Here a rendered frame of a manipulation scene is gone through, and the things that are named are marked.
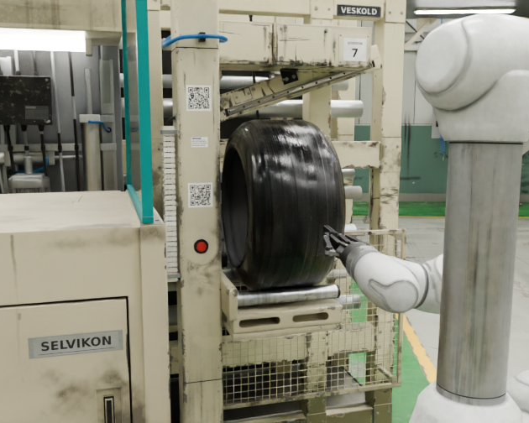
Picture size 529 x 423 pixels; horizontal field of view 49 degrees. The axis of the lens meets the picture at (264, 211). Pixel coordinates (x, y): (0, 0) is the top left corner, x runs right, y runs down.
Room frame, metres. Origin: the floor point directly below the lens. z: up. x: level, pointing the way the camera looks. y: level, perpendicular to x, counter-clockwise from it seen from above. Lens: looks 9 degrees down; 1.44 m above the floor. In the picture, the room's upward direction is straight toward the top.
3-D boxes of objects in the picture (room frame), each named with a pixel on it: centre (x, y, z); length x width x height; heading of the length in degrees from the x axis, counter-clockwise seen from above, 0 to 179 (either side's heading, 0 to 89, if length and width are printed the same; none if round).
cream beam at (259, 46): (2.24, -0.07, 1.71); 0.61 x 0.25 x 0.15; 106
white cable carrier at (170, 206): (1.79, 0.29, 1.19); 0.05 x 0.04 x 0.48; 16
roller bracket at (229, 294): (1.88, 0.14, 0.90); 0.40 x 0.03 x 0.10; 16
